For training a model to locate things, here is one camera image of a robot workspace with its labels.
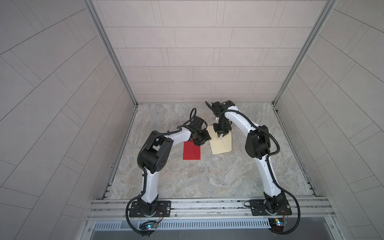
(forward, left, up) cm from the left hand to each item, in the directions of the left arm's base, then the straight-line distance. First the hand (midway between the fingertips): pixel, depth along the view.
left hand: (213, 137), depth 94 cm
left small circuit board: (-45, +29, +2) cm, 54 cm away
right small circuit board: (-43, -28, -2) cm, 52 cm away
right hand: (+1, -3, +1) cm, 3 cm away
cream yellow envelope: (-3, -5, -3) cm, 7 cm away
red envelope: (-9, +14, -2) cm, 17 cm away
